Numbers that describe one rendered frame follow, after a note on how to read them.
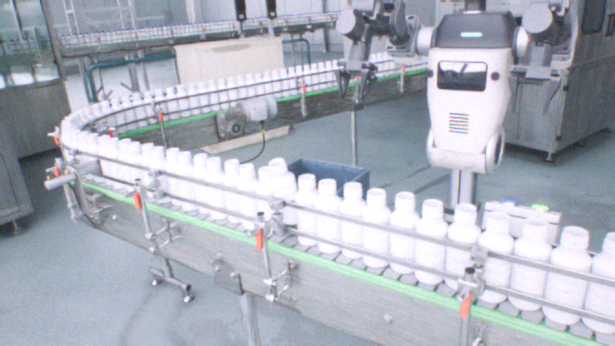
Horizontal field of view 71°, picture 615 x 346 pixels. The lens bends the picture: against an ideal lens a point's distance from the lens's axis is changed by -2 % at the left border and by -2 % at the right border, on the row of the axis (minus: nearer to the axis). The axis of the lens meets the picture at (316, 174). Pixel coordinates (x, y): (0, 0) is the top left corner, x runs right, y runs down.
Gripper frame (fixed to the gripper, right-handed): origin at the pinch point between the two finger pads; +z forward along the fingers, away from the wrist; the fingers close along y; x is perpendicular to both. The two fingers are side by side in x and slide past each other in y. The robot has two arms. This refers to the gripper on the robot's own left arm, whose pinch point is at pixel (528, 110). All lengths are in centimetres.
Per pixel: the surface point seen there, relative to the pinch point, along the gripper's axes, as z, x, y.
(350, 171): 22, 44, -59
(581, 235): 23.8, -26.5, 12.2
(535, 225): 23.7, -24.7, 5.4
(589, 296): 33.2, -25.5, 15.1
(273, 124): 4, 118, -145
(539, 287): 34.1, -24.5, 7.7
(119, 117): 15, 35, -178
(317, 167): 23, 46, -74
